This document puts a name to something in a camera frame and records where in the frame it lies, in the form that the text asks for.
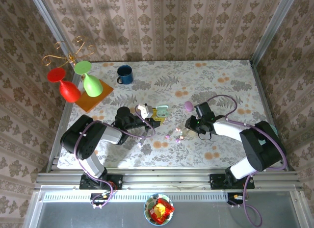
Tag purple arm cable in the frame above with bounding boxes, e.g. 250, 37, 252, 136
207, 94, 288, 228
73, 104, 157, 209

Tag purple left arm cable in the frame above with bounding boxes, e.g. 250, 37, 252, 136
73, 104, 157, 209

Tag dark blue enamel mug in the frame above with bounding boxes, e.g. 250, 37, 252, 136
116, 65, 134, 85

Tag red plastic wine glass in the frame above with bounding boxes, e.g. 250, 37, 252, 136
47, 68, 81, 103

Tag aluminium frame post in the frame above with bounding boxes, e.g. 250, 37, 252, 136
28, 0, 83, 79
250, 0, 300, 64

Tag white slotted cable duct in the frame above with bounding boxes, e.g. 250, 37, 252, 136
43, 191, 228, 203

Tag grey metal shelf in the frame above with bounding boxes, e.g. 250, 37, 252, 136
23, 188, 314, 228

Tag orange wooden rack base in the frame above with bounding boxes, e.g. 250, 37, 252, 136
74, 79, 114, 113

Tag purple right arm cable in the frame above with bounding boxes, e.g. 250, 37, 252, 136
207, 94, 288, 228

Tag aluminium base beam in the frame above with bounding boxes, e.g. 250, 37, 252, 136
34, 170, 305, 191

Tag black cable connector block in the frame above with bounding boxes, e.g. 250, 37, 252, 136
90, 192, 111, 209
227, 192, 248, 207

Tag green plastic wine glass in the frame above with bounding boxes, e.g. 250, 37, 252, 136
74, 60, 104, 98

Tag red snack packet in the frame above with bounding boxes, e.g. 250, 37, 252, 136
149, 198, 175, 224

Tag gold wire glass rack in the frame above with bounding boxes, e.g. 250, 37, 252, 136
41, 35, 98, 79

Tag floral patterned bowl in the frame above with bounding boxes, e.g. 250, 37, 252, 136
144, 193, 174, 226

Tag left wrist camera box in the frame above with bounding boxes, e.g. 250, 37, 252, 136
137, 103, 154, 120

